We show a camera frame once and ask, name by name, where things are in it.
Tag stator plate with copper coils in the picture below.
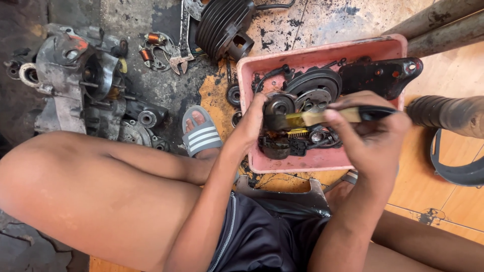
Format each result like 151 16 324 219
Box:
138 32 177 73

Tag small dark metal part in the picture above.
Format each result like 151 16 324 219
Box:
3 58 22 80

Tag person's left hand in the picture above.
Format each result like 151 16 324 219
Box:
235 92 298 154

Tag steel adjustable wrench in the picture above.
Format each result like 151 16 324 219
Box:
169 0 196 75

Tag paintbrush with black handle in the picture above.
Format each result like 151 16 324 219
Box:
264 105 398 131

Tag yellow coil spring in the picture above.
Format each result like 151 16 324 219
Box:
286 128 311 139

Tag black metal bracket plate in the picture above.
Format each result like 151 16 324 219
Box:
338 57 424 101

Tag steel ball bearing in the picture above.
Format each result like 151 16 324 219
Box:
226 83 242 107

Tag round grey metal hub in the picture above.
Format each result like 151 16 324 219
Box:
264 92 296 115

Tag small black ribbed clip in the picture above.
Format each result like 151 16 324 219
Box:
289 139 307 157

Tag black ribbed rubber boot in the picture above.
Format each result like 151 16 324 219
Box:
406 95 484 139

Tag black finned engine cylinder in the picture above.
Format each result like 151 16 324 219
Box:
194 0 256 63

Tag person's left foot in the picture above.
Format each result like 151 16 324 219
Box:
185 111 221 160

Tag pink plastic tray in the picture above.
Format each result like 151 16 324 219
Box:
236 33 409 174

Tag black cable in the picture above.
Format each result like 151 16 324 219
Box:
255 0 296 11

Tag person's right leg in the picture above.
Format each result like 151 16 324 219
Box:
324 181 484 272

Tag pale rubber ring seal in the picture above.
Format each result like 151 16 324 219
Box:
18 62 41 88

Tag rusty metal pipe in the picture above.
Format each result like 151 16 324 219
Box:
382 0 484 38
406 13 484 58

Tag grey engine crankcase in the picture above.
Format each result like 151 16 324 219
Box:
33 23 129 141

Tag black shorts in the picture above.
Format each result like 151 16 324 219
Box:
206 191 331 272

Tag black round clutch pulley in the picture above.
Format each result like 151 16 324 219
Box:
284 69 343 112

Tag grey round metal disc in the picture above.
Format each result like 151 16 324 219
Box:
118 120 153 147

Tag grey striped slide sandal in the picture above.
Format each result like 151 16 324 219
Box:
322 169 359 194
182 105 224 158

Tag dark greasy brake shoe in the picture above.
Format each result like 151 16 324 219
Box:
259 135 292 160

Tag person's right hand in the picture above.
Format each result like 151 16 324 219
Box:
324 90 413 184

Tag person's left leg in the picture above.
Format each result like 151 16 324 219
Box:
0 130 222 272

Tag person's leg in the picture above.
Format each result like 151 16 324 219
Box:
0 130 222 272
324 181 484 272

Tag grey curved plastic cover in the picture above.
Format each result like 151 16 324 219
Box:
430 128 484 188

